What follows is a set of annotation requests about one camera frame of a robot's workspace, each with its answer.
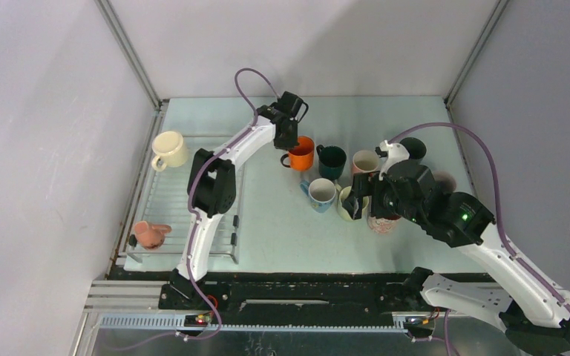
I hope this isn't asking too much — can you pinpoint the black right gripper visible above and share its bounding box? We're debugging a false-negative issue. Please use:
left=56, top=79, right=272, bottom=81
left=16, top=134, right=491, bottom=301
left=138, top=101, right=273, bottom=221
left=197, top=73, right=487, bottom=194
left=342, top=171, right=423, bottom=226

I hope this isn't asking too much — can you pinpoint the light green mug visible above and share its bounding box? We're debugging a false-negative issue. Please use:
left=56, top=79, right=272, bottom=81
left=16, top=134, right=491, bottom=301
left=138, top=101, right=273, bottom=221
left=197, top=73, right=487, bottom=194
left=335, top=184, right=369, bottom=222

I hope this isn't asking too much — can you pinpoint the pink mug white inside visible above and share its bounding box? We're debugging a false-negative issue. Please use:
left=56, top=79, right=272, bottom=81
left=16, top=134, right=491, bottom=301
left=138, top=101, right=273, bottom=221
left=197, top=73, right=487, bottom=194
left=351, top=150, right=379, bottom=174

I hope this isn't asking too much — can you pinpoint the light blue mug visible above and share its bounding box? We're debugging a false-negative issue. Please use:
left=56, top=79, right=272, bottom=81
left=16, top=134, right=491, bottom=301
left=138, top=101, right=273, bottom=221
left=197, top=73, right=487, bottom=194
left=299, top=178, right=337, bottom=214

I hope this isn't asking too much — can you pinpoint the dark teal mug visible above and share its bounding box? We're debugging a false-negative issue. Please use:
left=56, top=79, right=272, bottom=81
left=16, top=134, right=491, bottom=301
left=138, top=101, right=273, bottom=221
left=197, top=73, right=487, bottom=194
left=316, top=145, right=347, bottom=181

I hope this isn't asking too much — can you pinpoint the pink patterned mug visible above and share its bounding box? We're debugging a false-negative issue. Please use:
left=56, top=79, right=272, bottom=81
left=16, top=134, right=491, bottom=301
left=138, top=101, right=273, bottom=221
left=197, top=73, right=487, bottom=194
left=367, top=216, right=401, bottom=234

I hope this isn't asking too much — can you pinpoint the orange mug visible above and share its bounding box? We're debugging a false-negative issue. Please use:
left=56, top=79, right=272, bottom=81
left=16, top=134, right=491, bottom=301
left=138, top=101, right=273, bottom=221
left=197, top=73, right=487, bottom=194
left=281, top=136, right=315, bottom=171

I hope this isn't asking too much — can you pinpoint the dark grey mug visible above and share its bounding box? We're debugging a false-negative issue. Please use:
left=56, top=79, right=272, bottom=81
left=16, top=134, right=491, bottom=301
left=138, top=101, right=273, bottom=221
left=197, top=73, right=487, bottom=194
left=399, top=137, right=428, bottom=163

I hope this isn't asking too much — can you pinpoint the lilac mug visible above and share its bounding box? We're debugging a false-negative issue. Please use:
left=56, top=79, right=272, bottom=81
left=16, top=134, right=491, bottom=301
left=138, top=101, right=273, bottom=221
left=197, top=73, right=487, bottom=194
left=433, top=171, right=457, bottom=193

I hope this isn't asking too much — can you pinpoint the salmon pink pitcher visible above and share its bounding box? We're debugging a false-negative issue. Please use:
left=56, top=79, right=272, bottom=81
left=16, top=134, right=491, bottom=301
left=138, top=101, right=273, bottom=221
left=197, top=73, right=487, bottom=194
left=132, top=220, right=172, bottom=250

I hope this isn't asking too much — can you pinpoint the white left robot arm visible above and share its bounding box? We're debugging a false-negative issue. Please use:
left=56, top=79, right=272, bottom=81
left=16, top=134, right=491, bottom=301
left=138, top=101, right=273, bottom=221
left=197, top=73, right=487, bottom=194
left=170, top=91, right=309, bottom=309

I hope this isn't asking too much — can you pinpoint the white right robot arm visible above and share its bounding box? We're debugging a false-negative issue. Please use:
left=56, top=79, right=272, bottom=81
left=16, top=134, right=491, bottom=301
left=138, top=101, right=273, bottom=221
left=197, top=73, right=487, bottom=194
left=344, top=160, right=570, bottom=355

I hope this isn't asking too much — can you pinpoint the cream mug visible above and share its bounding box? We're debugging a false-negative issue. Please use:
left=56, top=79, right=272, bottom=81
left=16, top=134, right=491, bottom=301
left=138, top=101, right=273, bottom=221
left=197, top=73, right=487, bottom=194
left=151, top=131, right=189, bottom=172

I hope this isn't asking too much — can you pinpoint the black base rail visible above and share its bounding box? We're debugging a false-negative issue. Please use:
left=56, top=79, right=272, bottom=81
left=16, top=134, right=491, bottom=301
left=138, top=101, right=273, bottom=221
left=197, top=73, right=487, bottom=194
left=158, top=272, right=439, bottom=325

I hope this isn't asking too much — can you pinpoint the metal wire dish rack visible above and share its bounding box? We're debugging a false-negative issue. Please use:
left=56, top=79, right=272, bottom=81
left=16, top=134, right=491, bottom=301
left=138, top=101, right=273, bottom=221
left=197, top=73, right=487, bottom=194
left=119, top=135, right=245, bottom=272

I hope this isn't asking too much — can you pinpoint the grey cable tray strip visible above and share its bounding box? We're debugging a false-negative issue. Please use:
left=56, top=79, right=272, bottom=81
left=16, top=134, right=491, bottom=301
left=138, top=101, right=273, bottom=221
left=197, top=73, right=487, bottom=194
left=97, top=313, right=407, bottom=333

